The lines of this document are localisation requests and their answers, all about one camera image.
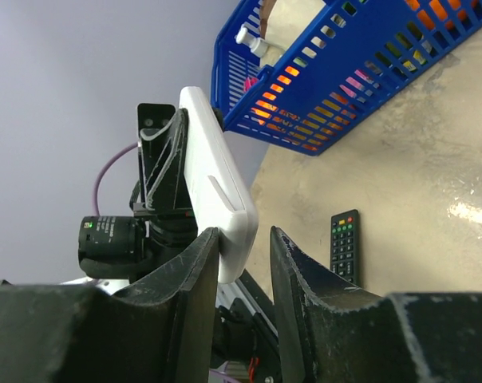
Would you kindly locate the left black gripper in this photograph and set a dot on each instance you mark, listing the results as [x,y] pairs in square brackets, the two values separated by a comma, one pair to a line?
[162,143]

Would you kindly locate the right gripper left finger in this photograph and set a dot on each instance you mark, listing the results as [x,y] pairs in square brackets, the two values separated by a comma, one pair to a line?
[158,329]

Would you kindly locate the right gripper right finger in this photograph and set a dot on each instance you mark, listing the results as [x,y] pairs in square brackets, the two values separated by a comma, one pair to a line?
[333,331]

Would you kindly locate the small white remote control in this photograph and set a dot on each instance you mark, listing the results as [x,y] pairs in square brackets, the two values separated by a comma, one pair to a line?
[219,196]

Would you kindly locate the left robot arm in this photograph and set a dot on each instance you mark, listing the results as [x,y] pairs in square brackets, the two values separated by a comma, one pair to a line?
[109,246]

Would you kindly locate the black TV remote control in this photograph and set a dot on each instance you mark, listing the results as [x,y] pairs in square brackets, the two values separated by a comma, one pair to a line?
[345,259]

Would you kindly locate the pink small box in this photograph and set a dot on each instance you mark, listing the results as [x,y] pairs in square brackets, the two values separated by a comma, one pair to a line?
[249,82]

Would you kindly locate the white bottle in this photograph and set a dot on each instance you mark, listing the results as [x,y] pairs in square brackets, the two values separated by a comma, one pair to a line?
[257,45]

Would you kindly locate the blue plastic shopping basket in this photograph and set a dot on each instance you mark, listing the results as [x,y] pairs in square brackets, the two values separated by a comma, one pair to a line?
[351,59]

